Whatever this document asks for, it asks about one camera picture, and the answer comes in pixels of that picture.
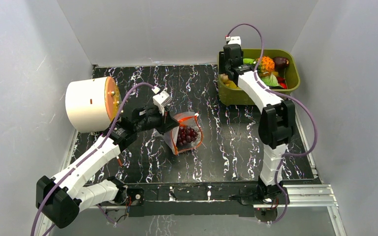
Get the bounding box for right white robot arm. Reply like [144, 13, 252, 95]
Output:
[219, 44, 295, 204]

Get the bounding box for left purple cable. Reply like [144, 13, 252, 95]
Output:
[31, 82, 160, 236]

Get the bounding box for dark maroon toy fruit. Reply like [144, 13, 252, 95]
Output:
[272, 57, 289, 70]

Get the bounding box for white cylinder orange lid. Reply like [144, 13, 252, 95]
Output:
[65, 76, 121, 133]

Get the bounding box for green toy cabbage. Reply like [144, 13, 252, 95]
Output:
[261, 74, 279, 87]

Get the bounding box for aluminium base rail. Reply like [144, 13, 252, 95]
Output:
[94, 184, 339, 209]

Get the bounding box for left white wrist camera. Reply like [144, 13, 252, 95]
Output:
[152, 86, 172, 116]

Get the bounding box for yellow toy starfruit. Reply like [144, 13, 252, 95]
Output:
[224, 81, 239, 89]

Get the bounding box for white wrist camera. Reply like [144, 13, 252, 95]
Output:
[152, 86, 172, 116]
[225, 36, 241, 46]

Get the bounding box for toy pineapple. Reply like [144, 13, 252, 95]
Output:
[254, 56, 275, 77]

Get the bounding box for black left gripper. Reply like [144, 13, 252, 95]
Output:
[135, 105, 179, 136]

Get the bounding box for toy garlic bulb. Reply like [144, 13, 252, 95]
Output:
[220, 74, 229, 83]

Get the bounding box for olive green plastic bin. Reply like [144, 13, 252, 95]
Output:
[218, 49, 301, 106]

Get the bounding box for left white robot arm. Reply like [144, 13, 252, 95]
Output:
[36, 106, 179, 229]

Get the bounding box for dark red toy grapes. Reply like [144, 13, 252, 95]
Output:
[176, 126, 198, 147]

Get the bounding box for light green toy vegetable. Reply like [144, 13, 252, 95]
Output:
[243, 58, 256, 64]

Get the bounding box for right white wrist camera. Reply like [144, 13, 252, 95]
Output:
[225, 36, 241, 46]

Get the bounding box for clear orange zip top bag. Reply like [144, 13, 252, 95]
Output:
[154, 111, 203, 155]

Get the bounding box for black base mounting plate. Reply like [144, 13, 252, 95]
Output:
[129, 181, 290, 219]

